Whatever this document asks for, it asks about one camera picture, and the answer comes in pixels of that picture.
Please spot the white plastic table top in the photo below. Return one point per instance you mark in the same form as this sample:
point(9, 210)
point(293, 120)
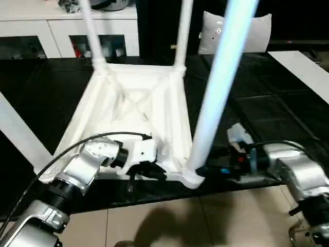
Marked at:
point(102, 103)

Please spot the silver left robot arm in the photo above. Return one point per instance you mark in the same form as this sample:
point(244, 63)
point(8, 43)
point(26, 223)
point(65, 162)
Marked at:
point(84, 164)

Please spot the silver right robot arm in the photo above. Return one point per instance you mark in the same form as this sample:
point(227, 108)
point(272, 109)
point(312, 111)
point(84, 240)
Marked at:
point(300, 169)

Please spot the black left robot foot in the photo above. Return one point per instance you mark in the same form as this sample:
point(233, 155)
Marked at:
point(125, 244)

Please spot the black metal table leg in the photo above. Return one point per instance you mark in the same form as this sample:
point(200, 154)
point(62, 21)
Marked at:
point(296, 210)

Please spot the white flat board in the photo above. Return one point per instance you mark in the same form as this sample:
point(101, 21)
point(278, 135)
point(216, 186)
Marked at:
point(300, 69)

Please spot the white pillow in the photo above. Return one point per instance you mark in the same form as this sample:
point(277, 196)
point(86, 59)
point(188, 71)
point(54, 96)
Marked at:
point(257, 36)

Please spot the black box with gold label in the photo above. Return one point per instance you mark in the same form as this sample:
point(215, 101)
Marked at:
point(159, 25)

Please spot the grey round pot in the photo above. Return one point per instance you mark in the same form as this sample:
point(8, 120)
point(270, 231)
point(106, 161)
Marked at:
point(110, 4)

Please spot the white glass-door cabinet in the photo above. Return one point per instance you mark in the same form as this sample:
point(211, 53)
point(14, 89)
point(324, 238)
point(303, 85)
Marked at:
point(30, 25)

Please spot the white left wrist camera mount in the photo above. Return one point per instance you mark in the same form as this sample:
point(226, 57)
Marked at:
point(144, 150)

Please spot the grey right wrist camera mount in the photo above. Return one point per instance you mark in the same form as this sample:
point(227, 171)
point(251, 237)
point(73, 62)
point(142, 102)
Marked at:
point(239, 133)

